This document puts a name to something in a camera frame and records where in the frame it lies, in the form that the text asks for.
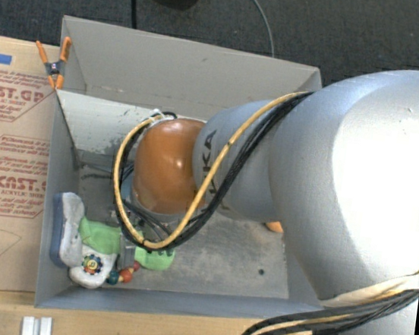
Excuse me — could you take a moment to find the white toy with coloured dial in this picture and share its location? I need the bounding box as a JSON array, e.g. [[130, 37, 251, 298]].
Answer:
[[66, 242, 120, 292]]

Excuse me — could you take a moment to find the brown cardboard board red print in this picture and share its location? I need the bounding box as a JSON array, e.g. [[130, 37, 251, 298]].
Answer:
[[0, 34, 70, 300]]

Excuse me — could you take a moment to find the red teal orange bead toy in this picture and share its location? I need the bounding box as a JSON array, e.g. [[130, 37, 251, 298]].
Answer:
[[105, 257, 143, 289]]

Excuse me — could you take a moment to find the grey metal bin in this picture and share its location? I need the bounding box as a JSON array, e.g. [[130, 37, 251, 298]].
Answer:
[[24, 15, 358, 335]]

